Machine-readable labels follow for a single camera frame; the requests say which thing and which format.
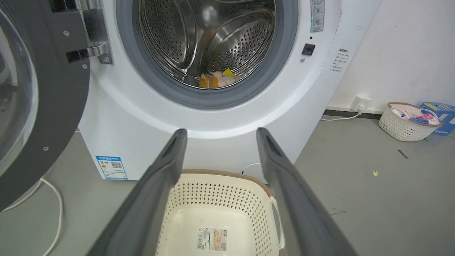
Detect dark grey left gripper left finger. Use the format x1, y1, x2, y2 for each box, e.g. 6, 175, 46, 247
86, 129, 188, 256

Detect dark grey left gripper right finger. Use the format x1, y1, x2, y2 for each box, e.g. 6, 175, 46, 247
256, 127, 358, 256

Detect cream perforated laundry basket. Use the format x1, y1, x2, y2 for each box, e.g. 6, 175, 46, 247
155, 169, 286, 256

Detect barcode label in basket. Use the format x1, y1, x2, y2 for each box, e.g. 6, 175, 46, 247
197, 228, 228, 252

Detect white front-load washing machine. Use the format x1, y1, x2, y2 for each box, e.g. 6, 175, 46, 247
75, 0, 383, 184

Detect small white woven basket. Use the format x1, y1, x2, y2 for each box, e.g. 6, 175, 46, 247
378, 102, 444, 142

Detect colourful clothes in small basket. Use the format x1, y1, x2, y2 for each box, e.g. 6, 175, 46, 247
391, 108, 440, 125

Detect grey washing machine door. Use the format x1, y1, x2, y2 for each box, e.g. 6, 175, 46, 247
0, 0, 113, 212

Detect blue energy label sticker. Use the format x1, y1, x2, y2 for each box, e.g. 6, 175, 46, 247
95, 155, 128, 180

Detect colourful clothes in drum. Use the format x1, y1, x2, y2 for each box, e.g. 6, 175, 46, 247
199, 68, 237, 89

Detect blue cardboard box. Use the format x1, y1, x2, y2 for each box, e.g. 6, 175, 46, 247
420, 102, 455, 136

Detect thin white wire loop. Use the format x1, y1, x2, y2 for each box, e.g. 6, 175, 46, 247
241, 162, 262, 175

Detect white hose on floor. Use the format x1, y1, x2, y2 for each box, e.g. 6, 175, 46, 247
1, 177, 64, 256

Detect white power cable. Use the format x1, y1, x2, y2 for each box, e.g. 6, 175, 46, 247
320, 111, 362, 122

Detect white wall power adapter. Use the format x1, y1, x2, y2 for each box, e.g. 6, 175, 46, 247
351, 95, 373, 114

